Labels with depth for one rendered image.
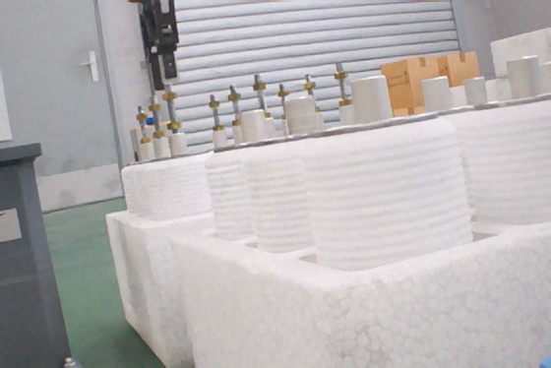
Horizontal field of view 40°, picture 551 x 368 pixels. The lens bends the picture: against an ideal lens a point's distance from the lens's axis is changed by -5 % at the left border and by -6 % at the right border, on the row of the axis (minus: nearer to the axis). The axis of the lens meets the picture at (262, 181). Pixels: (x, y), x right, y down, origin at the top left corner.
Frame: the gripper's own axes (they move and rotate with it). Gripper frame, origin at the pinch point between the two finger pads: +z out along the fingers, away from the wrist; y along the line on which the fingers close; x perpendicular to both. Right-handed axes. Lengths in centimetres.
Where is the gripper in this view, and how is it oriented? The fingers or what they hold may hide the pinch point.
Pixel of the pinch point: (165, 77)
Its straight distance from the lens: 100.1
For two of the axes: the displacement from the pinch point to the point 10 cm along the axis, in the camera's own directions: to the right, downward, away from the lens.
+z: 1.6, 9.9, 0.4
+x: -9.5, 1.7, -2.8
